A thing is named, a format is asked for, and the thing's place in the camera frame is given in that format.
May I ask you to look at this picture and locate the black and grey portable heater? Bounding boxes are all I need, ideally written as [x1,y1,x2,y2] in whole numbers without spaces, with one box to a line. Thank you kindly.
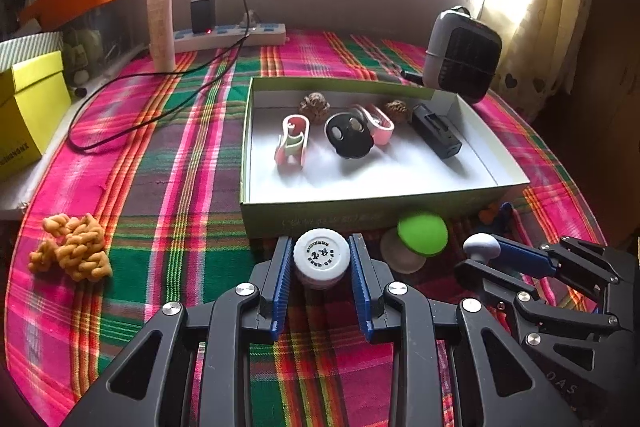
[423,6,503,104]

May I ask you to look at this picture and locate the white cardboard box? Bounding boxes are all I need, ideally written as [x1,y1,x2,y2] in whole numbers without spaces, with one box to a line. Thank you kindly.
[239,76,531,240]

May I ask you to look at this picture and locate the small orange object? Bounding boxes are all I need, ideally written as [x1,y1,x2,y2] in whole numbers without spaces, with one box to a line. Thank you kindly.
[477,204,501,228]

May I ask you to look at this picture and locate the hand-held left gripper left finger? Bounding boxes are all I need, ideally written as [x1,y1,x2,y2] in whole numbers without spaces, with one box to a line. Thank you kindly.
[60,236,294,427]

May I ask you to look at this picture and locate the pink clip with white roller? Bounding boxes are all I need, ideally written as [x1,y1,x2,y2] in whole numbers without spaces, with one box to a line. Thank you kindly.
[348,103,395,145]

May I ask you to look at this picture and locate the pink green plaid tablecloth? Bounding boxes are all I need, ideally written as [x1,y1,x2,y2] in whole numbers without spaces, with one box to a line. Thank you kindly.
[5,32,601,427]

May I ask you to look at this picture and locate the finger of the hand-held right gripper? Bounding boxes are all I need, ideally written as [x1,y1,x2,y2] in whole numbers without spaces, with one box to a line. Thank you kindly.
[455,259,623,413]
[492,236,626,290]

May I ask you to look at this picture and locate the brown walnut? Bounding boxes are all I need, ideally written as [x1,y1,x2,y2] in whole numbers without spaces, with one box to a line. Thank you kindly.
[299,92,331,126]
[384,99,410,124]

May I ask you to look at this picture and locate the pink clip with white hooks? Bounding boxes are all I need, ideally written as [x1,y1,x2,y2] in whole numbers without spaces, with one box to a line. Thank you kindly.
[274,114,312,168]

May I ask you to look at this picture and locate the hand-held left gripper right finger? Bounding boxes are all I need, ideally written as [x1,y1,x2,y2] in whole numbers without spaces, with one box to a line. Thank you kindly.
[350,234,583,427]

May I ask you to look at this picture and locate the translucent round container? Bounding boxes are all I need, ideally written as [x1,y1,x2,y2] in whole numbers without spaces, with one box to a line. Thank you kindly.
[380,229,427,274]

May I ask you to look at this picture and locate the white mushroom-shaped knob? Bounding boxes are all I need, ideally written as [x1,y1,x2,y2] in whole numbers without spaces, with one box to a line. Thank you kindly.
[462,233,501,265]

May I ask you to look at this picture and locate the yellow knotted rope toy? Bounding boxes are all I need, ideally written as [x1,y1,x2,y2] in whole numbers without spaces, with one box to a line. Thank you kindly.
[27,213,112,283]

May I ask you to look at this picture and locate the black charger with cable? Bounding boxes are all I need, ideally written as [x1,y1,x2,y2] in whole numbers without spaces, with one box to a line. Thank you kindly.
[67,0,249,154]

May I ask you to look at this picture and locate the striped box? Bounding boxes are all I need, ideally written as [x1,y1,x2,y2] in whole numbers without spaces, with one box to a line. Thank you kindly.
[0,31,65,70]

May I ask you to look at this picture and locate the cream cosmetic tube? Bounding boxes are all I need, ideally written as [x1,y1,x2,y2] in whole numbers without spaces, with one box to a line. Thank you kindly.
[146,0,177,72]

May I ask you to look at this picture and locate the white round jar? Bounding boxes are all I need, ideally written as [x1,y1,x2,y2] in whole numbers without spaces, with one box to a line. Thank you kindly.
[293,228,351,292]

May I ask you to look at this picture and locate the cream heart-print curtain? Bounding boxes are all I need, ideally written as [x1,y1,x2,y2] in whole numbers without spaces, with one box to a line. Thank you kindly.
[480,0,601,118]

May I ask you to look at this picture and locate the yellow cardboard box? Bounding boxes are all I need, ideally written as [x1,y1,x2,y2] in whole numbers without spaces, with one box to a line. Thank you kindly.
[0,51,72,182]

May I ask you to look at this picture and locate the black power adapter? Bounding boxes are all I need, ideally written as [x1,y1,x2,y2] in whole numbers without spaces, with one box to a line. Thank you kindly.
[190,0,217,35]

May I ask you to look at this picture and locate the white power strip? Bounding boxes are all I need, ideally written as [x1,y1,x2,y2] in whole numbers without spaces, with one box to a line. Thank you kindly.
[172,23,287,52]

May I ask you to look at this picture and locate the black disc with metal studs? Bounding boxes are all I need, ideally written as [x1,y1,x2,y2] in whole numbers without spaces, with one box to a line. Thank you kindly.
[324,112,376,160]

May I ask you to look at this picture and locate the clear plastic container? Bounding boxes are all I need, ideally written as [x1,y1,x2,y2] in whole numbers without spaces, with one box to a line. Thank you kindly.
[62,7,136,88]

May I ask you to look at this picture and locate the black rectangular charger device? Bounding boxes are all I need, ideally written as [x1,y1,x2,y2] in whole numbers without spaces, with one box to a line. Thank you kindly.
[411,103,463,160]

